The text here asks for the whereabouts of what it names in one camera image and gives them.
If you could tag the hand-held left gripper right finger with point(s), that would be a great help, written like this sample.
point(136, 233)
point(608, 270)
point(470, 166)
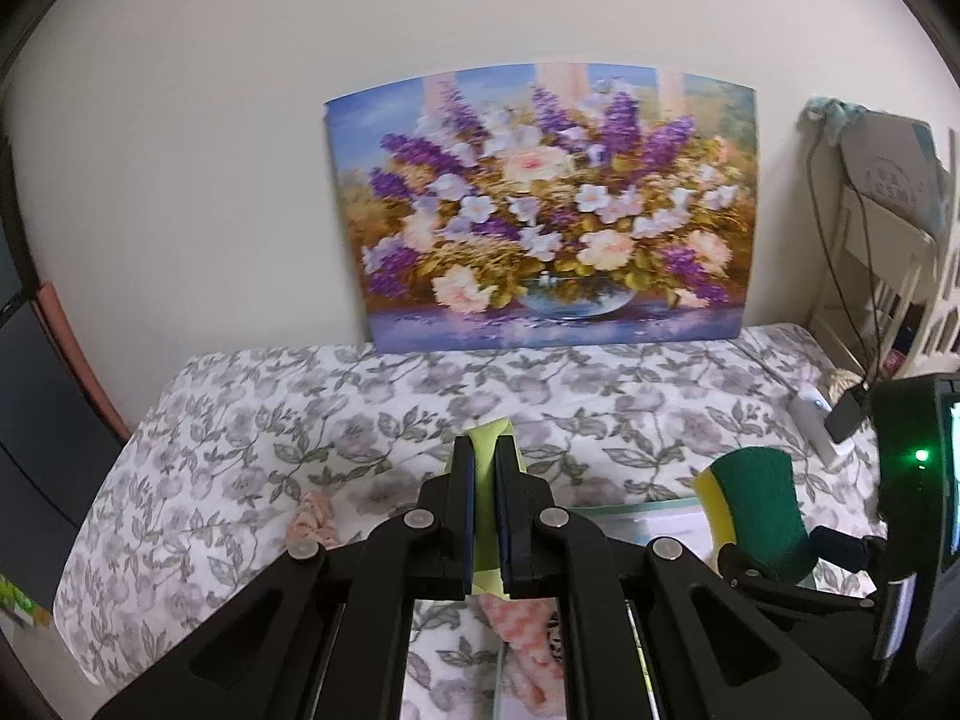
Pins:
point(506, 525)

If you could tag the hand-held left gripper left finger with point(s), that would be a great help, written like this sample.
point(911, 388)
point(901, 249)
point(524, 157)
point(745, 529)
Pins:
point(465, 525)

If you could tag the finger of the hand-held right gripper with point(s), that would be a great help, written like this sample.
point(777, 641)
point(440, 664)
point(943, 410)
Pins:
point(840, 547)
point(780, 589)

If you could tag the green and yellow sponge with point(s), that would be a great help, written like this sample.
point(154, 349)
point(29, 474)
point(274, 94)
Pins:
point(757, 502)

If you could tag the pink chevron cloth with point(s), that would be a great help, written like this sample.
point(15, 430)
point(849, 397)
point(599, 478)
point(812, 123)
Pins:
point(525, 630)

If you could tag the leopard print scrunchie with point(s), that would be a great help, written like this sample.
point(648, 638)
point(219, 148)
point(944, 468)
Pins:
point(556, 641)

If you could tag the black power adapter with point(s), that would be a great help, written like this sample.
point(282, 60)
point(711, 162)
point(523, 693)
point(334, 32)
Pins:
point(847, 416)

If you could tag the white plug-in device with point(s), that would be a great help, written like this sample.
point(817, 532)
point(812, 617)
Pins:
point(814, 420)

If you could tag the pink scrunchie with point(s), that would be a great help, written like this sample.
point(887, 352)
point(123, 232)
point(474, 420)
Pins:
point(311, 521)

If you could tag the grey floral bed sheet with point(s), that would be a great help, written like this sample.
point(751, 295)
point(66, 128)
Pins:
point(262, 427)

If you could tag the white chair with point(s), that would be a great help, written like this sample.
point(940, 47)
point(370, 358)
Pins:
point(855, 255)

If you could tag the white hanging bag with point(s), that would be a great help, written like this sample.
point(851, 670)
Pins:
point(892, 172)

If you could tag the floral painting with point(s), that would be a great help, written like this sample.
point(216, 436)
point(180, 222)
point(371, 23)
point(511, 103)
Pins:
point(540, 210)

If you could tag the teal cloth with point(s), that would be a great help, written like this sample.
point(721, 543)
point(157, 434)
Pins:
point(832, 111)

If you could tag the salmon pink board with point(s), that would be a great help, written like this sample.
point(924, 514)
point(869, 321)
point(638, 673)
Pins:
point(82, 367)

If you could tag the black cabinet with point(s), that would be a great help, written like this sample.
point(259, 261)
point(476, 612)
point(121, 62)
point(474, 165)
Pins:
point(45, 427)

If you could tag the colourful printed paper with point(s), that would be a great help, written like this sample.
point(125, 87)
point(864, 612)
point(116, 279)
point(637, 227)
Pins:
point(19, 600)

